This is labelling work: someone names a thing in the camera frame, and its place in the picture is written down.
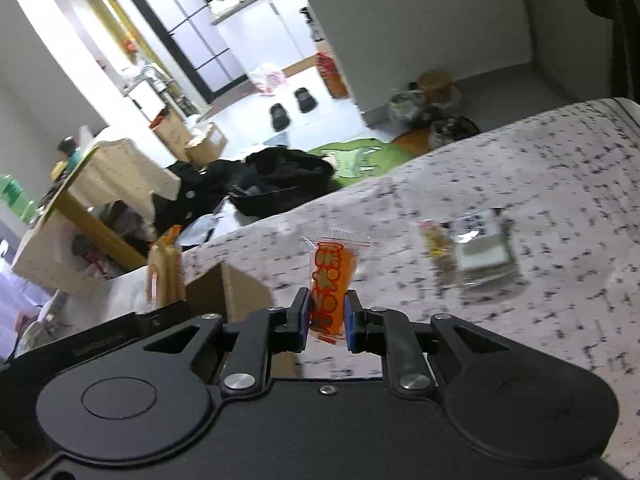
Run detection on silver snack packet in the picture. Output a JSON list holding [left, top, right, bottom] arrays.
[[452, 207, 523, 291]]

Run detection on open cardboard carton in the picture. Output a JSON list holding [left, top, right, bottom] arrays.
[[150, 107, 193, 161]]

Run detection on grey plastic bag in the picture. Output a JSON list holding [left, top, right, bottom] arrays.
[[389, 87, 431, 123]]

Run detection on dark hanging clothing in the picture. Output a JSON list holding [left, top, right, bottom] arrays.
[[585, 0, 640, 101]]

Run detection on black framed glass door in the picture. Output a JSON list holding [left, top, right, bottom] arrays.
[[115, 0, 251, 103]]

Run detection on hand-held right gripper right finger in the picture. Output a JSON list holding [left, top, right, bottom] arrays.
[[344, 290, 506, 395]]

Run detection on small figurine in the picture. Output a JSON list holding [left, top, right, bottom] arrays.
[[50, 137, 83, 181]]

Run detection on small clear snack packet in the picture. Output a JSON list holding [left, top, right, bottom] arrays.
[[419, 219, 458, 281]]

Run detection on pink plastic bag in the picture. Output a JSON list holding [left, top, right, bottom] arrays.
[[250, 65, 288, 96]]

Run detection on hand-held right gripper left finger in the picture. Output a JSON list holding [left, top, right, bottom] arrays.
[[142, 287, 312, 393]]

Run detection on black bag on floor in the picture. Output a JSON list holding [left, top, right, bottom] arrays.
[[152, 147, 346, 241]]

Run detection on green bottle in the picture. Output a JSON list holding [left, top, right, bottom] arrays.
[[0, 172, 38, 221]]

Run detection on green floor mat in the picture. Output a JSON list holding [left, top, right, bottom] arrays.
[[307, 137, 431, 191]]

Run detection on brown basket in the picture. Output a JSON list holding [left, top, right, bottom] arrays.
[[415, 71, 461, 106]]

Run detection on wooden table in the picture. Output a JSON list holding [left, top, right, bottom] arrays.
[[10, 140, 181, 296]]

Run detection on small cardboard carton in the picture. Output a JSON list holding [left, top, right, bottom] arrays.
[[185, 122, 228, 168]]

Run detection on white kitchen counter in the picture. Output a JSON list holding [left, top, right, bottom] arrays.
[[207, 0, 326, 81]]

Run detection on cardboard box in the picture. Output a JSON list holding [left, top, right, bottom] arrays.
[[185, 261, 303, 378]]

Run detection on red bag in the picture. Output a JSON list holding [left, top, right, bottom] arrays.
[[315, 51, 348, 100]]

